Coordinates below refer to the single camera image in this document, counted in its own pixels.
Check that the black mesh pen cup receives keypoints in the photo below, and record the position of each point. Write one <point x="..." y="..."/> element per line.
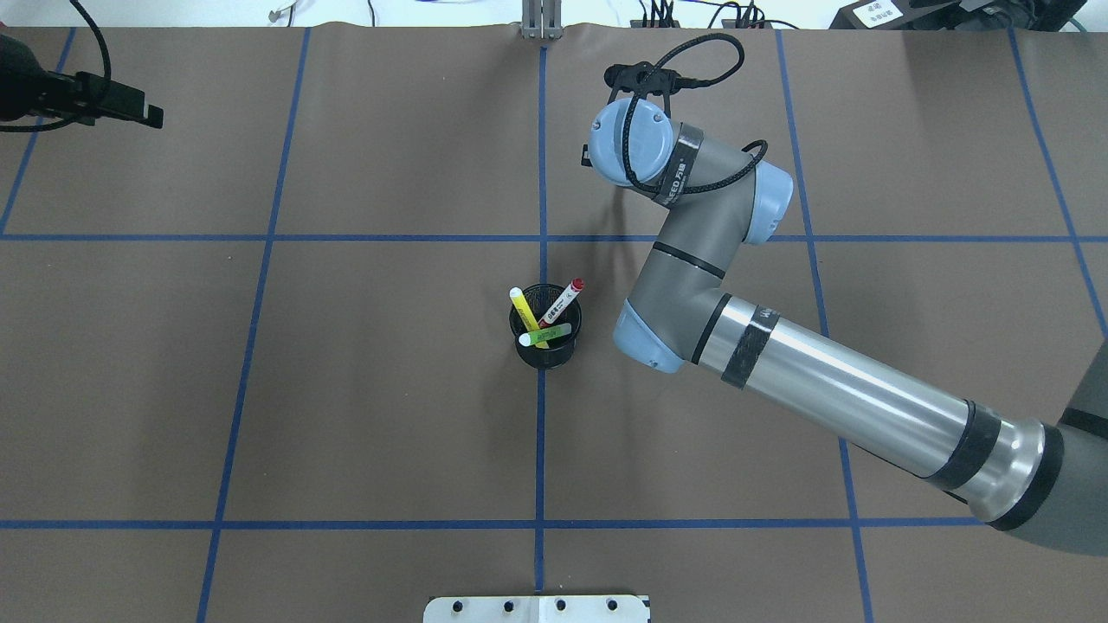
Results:
<point x="559" y="352"/>

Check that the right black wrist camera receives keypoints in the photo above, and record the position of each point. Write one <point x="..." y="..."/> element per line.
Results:
<point x="642" y="79"/>

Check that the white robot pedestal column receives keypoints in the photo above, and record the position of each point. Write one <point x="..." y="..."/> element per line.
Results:
<point x="539" y="608"/>

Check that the green highlighter pen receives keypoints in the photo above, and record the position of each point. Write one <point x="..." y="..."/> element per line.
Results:
<point x="541" y="339"/>

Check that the yellow highlighter pen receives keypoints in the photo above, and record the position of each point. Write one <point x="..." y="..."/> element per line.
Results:
<point x="523" y="310"/>

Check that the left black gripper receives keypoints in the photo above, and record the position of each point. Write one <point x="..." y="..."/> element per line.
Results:
<point x="19" y="86"/>

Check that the aluminium frame post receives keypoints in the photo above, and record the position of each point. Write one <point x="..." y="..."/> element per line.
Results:
<point x="541" y="20"/>

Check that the red white marker pen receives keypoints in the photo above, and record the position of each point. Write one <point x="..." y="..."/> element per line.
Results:
<point x="564" y="299"/>

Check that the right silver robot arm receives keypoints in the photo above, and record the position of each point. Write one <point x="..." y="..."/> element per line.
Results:
<point x="1042" y="483"/>

